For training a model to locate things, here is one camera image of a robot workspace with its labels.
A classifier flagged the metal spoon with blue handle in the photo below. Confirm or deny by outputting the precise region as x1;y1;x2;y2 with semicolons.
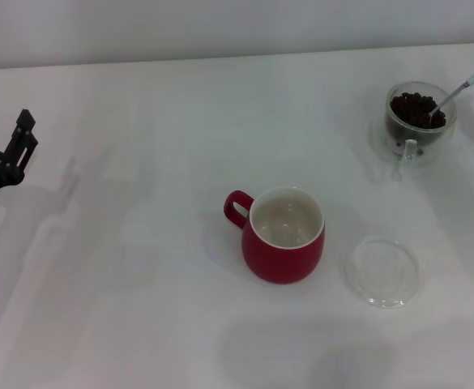
425;69;474;122

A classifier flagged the red ceramic mug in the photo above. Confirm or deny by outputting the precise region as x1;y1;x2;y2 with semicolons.
222;186;327;285

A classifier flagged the coffee beans pile in glass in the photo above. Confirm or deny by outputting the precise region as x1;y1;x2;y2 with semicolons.
386;92;447;141

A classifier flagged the clear glass saucer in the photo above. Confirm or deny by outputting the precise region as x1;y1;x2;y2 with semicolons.
368;119;456;167
340;235;424;310

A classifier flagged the clear glass cup with handle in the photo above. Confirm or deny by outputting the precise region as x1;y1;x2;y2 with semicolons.
384;80;459;171

